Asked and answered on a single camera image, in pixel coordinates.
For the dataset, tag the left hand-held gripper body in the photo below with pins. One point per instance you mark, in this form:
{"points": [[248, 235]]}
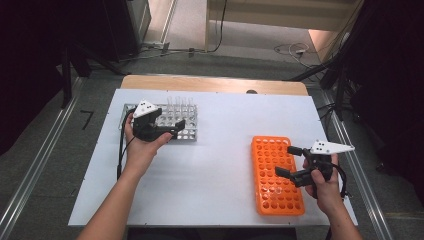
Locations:
{"points": [[145, 130]]}

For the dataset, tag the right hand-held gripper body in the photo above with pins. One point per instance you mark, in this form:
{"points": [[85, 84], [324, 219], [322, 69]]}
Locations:
{"points": [[330, 147]]}

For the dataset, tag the metal test tube rack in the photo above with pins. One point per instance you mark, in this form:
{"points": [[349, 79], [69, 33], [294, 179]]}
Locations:
{"points": [[186, 133]]}

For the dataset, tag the clear test tube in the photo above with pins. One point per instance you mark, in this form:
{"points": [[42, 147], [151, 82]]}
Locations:
{"points": [[170, 105], [276, 190], [190, 105], [177, 105], [184, 105]]}

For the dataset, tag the orange test tube rack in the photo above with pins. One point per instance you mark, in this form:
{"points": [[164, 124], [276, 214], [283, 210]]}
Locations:
{"points": [[256, 166]]}

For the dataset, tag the person's left hand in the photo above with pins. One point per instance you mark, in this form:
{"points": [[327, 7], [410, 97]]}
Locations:
{"points": [[141, 153]]}

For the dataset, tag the person's right hand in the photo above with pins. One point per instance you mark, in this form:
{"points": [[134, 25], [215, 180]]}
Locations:
{"points": [[326, 196]]}

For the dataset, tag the black metal stand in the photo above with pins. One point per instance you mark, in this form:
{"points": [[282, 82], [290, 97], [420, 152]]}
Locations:
{"points": [[340, 96], [66, 83]]}

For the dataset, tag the white table board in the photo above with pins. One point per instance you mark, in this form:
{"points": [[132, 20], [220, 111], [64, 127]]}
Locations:
{"points": [[216, 166]]}

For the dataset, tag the grey power strip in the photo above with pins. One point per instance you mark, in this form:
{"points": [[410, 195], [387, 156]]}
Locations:
{"points": [[155, 45]]}

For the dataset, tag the dark round table grommet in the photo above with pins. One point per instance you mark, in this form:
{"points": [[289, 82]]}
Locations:
{"points": [[251, 91]]}

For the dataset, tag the black curtain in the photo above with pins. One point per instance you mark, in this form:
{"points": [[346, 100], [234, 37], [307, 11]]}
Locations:
{"points": [[393, 83], [30, 66]]}

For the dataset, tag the black cabinet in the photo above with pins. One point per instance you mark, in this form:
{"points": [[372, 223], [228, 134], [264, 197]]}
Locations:
{"points": [[120, 30]]}

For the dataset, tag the person's dark clothing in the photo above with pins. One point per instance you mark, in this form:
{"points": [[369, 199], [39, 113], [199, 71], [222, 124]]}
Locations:
{"points": [[213, 234]]}

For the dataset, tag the grey metal cabinet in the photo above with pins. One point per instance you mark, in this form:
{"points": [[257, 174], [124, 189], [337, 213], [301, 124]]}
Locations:
{"points": [[140, 16]]}

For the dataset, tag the light wooden furniture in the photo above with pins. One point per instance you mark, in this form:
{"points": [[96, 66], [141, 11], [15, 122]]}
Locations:
{"points": [[266, 21]]}

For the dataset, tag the aluminium floor rail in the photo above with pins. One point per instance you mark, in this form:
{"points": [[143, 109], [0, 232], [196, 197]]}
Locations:
{"points": [[40, 160], [377, 220]]}

